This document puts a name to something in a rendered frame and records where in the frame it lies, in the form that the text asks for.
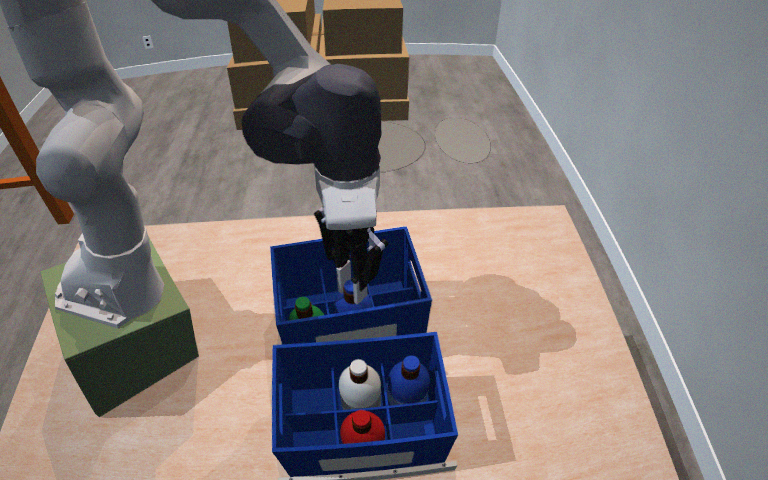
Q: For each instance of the blue bottle crate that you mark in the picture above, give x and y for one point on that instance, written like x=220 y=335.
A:
x=300 y=275
x=306 y=383

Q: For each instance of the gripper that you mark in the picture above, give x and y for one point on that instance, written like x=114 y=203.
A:
x=353 y=241

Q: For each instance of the white bottle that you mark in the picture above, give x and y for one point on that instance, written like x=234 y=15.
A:
x=361 y=387

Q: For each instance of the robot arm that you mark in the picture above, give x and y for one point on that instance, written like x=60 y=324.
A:
x=331 y=118

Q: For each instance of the red bottle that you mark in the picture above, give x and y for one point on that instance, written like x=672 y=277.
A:
x=357 y=428

